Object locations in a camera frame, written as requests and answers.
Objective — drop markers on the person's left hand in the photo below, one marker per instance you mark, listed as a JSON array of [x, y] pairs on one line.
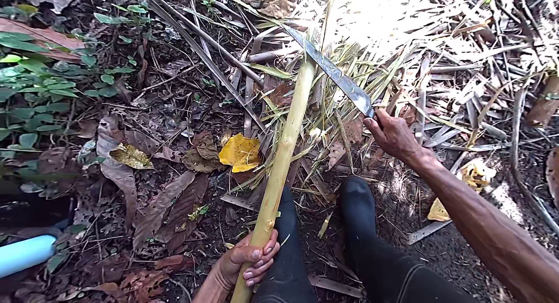
[[236, 261]]

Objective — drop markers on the person's right hand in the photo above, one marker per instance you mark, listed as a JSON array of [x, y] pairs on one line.
[[398, 138]]

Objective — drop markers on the person's left middle finger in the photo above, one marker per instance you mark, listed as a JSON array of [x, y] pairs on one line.
[[267, 258]]

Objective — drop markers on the person's left index finger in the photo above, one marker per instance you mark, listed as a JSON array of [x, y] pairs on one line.
[[270, 242]]

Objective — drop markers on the person's left ring finger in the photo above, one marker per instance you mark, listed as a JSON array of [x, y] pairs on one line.
[[259, 270]]

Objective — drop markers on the person's right thumb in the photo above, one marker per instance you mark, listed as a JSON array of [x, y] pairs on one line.
[[375, 129]]

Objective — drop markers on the person's right fingers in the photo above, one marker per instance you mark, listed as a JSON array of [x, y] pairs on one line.
[[385, 116]]

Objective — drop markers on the person's left thumb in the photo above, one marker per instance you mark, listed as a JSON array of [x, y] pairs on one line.
[[245, 253]]

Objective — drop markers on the person's left little finger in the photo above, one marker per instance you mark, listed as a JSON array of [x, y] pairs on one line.
[[256, 281]]

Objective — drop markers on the machete with metal blade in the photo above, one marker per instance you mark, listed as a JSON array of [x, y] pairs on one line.
[[338, 75]]

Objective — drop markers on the peeled pale wooden pole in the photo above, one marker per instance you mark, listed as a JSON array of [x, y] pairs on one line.
[[284, 152]]

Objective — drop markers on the person's left forearm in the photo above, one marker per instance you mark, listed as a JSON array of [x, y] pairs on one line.
[[214, 288]]

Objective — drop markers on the person's right forearm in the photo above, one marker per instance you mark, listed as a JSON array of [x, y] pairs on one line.
[[487, 228]]

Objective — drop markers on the pile of shavings and stalks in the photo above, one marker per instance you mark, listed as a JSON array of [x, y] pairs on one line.
[[371, 62]]

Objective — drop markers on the flat grey wood strip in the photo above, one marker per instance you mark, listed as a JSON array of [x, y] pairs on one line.
[[336, 287], [428, 232]]

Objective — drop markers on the bright yellow leaf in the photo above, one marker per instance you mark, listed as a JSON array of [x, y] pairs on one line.
[[239, 153]]

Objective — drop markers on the small pale yellow leaf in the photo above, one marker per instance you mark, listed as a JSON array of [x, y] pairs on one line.
[[438, 211]]

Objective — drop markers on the pale yellow curled leaf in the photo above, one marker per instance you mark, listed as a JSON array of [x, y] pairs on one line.
[[475, 173]]

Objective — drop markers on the person's legs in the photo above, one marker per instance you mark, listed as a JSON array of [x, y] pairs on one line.
[[380, 259]]

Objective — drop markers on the heap of dry brown leaves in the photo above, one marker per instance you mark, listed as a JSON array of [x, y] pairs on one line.
[[144, 198]]

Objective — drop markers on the curved grey branch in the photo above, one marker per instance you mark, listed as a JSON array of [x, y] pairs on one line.
[[516, 141]]

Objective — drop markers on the yellow brown spotted leaf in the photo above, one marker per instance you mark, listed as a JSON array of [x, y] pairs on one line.
[[131, 157]]

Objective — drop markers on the long dry grey stalk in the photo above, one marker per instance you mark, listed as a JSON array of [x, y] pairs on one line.
[[214, 73], [209, 43]]

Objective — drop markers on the brown oval leaf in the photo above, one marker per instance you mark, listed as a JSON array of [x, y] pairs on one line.
[[553, 174]]

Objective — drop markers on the light blue cylinder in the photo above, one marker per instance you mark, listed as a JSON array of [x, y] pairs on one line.
[[26, 254]]

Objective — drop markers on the green leafy plants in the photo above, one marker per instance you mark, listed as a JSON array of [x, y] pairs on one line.
[[48, 86]]

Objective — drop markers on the large reddish brown leaf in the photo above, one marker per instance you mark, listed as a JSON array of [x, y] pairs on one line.
[[48, 38]]

